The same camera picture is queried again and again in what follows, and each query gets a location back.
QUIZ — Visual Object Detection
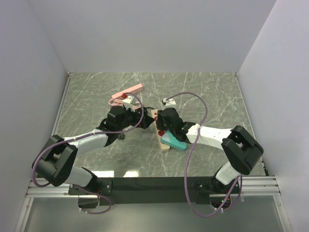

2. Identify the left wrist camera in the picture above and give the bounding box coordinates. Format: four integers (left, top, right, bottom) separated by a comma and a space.
122, 93, 135, 112

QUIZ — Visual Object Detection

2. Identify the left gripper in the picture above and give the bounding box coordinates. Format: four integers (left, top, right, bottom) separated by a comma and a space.
116, 105, 155, 131

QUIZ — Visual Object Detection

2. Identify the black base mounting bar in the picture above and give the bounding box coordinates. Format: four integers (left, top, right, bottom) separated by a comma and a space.
68, 176, 232, 208

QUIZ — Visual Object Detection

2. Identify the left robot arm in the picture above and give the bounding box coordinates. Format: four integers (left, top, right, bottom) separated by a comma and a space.
32, 106, 155, 187

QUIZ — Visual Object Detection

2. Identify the aluminium table edge rail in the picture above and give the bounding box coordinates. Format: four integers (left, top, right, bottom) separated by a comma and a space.
28, 72, 73, 189

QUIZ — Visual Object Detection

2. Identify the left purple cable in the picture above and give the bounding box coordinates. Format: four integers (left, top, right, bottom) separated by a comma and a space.
31, 93, 145, 215

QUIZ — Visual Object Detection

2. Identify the black power plug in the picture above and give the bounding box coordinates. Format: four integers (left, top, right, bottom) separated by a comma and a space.
118, 133, 125, 140

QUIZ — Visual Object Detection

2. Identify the teal triangular power strip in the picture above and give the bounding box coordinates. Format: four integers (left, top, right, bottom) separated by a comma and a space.
161, 131, 187, 151

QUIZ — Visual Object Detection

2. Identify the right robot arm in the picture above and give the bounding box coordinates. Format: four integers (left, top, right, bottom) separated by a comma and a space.
156, 108, 264, 193

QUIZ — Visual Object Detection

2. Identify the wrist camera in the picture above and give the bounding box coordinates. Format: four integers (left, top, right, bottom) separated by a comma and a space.
162, 98, 176, 108
122, 93, 135, 112

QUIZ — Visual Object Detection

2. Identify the pink power strip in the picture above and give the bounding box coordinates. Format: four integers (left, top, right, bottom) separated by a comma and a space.
112, 84, 143, 100

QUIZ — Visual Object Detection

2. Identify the beige red power strip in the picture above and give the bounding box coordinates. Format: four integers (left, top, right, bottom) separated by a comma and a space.
151, 109, 170, 152

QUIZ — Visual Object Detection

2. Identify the purple cable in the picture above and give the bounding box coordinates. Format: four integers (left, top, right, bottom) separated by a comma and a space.
166, 92, 243, 218
31, 93, 145, 215

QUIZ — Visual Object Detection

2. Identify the pink power cord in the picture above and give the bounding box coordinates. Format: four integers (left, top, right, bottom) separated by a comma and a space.
108, 98, 143, 111

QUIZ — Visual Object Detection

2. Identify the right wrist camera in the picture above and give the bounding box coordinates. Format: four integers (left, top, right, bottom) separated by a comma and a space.
162, 98, 176, 108

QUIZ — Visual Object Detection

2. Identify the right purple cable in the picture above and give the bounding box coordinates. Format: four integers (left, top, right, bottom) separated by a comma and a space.
166, 92, 243, 218

